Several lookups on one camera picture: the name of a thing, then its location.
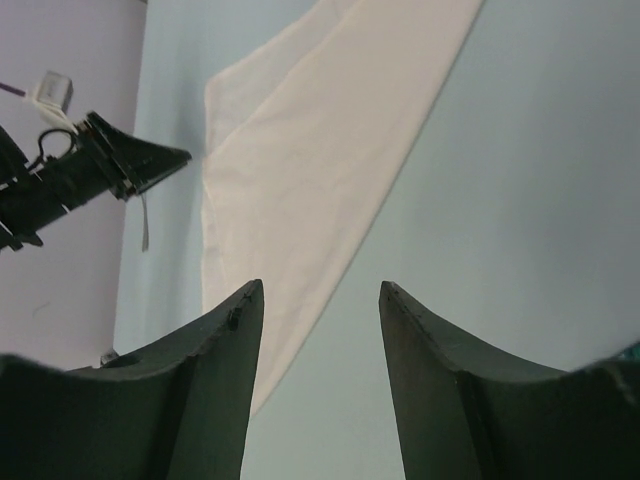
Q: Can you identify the silver fork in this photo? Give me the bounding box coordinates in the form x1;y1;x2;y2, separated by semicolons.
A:
140;193;150;252

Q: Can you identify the white cloth napkin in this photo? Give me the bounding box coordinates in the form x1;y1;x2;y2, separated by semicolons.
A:
201;1;481;412

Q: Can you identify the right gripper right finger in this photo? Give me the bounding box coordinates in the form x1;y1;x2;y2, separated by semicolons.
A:
379;281;639;479

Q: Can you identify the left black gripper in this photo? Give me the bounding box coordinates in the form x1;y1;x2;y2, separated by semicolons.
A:
1;112;192;250

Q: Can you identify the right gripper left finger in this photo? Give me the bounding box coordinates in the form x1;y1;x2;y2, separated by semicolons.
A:
1;280;264;479

